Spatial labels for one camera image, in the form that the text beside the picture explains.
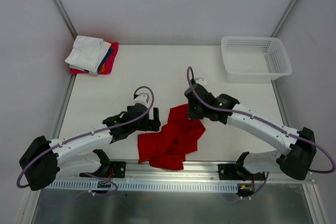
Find red t shirt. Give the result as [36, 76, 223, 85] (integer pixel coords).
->
[138, 104, 205, 170]

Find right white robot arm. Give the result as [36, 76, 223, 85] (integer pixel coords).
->
[184, 83, 317, 180]

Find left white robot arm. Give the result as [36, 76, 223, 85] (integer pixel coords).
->
[19, 103, 161, 191]

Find white plastic basket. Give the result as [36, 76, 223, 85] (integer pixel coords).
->
[221, 36, 292, 83]

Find blue folded t shirt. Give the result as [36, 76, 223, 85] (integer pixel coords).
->
[97, 48, 113, 73]

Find white folded t shirt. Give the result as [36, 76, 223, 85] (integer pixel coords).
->
[65, 36, 111, 73]

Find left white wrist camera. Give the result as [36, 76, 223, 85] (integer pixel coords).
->
[133, 92, 152, 105]

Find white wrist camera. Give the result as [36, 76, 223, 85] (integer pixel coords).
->
[193, 78, 206, 85]
[133, 92, 152, 105]

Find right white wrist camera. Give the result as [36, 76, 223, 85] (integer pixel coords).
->
[193, 78, 206, 85]

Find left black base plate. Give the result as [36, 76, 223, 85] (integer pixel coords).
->
[80, 159, 127, 179]

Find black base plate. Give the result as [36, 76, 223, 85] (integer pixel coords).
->
[217, 163, 266, 181]
[80, 159, 127, 179]

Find white slotted cable duct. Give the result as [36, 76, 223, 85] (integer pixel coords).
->
[47, 179, 238, 194]

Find aluminium mounting rail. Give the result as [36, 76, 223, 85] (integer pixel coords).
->
[43, 158, 316, 188]

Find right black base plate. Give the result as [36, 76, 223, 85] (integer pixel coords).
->
[217, 163, 266, 181]

